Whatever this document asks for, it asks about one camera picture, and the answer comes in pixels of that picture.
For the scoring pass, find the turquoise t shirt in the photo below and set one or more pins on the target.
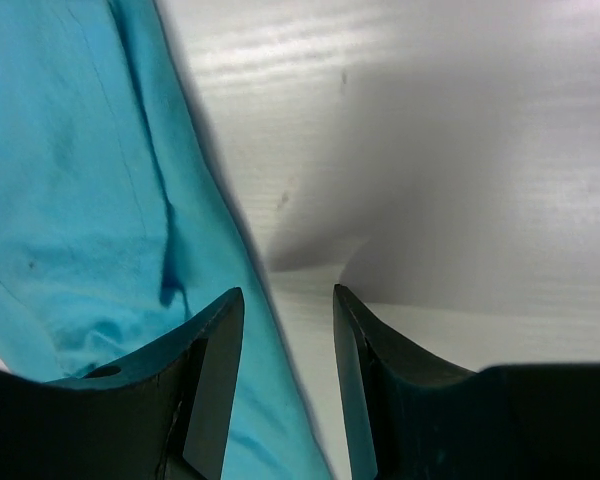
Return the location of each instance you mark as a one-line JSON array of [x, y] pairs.
[[113, 230]]

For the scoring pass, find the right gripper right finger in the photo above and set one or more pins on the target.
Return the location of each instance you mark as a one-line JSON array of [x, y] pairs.
[[410, 414]]

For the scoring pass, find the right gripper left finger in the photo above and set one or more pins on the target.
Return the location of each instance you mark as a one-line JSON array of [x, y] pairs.
[[160, 412]]

